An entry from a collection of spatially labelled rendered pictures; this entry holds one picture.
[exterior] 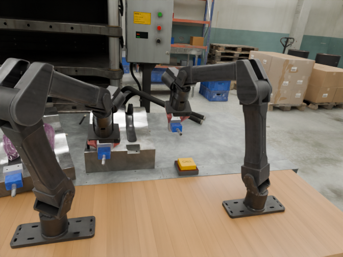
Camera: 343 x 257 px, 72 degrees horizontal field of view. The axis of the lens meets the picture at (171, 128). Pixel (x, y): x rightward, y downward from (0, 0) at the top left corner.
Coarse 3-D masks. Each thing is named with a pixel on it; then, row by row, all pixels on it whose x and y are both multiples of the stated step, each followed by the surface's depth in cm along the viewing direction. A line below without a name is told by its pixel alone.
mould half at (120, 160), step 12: (120, 108) 116; (144, 108) 118; (120, 120) 109; (144, 120) 112; (120, 132) 103; (144, 132) 105; (120, 144) 91; (144, 144) 93; (84, 156) 85; (96, 156) 86; (120, 156) 88; (132, 156) 89; (144, 156) 90; (96, 168) 88; (108, 168) 89; (120, 168) 90; (132, 168) 92; (144, 168) 93
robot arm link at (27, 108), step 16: (16, 64) 47; (32, 64) 44; (48, 64) 45; (0, 80) 43; (16, 80) 48; (32, 80) 42; (48, 80) 45; (64, 80) 52; (16, 96) 41; (32, 96) 43; (64, 96) 53; (80, 96) 58; (96, 96) 63; (16, 112) 40; (32, 112) 43
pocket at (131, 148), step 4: (128, 144) 92; (132, 144) 92; (136, 144) 93; (128, 148) 93; (132, 148) 93; (136, 148) 93; (140, 148) 90; (128, 152) 91; (132, 152) 89; (136, 152) 90
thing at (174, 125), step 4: (172, 120) 101; (176, 120) 101; (180, 120) 102; (168, 124) 103; (172, 124) 99; (176, 124) 99; (180, 124) 100; (168, 128) 103; (172, 128) 98; (176, 128) 98; (180, 128) 99; (180, 132) 94
